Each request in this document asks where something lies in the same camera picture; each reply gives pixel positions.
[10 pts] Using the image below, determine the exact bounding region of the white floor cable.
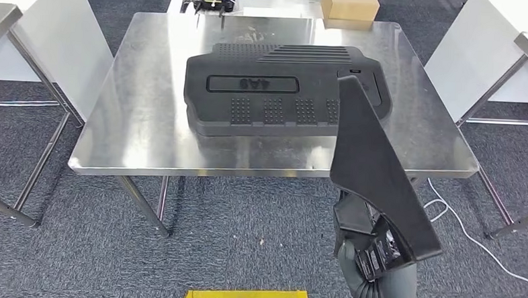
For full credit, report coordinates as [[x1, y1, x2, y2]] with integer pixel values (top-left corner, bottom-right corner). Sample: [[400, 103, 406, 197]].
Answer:
[[419, 178, 528, 293]]

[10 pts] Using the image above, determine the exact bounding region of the black electronic device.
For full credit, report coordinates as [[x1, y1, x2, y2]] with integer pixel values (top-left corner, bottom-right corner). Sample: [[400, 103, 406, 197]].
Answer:
[[180, 0, 237, 17]]

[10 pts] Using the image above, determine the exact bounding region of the brown cardboard box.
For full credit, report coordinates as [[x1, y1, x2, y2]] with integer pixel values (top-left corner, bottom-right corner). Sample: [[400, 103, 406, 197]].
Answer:
[[319, 0, 381, 32]]

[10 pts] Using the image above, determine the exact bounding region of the white panel desk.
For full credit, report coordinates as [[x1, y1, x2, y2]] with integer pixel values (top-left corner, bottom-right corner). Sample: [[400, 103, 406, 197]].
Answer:
[[0, 0, 118, 124], [422, 0, 528, 127]]

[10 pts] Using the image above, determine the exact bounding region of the black plastic engine cover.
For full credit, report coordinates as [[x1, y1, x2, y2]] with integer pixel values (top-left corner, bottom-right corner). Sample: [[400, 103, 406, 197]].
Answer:
[[181, 38, 396, 146]]

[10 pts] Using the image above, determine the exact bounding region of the black plastic plate frame part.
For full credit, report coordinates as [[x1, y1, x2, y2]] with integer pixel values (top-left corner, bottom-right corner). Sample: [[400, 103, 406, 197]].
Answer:
[[325, 73, 451, 286]]

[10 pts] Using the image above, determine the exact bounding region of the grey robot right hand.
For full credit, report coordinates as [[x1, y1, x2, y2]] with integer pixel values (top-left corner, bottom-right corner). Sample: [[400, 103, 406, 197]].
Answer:
[[335, 238, 421, 298]]

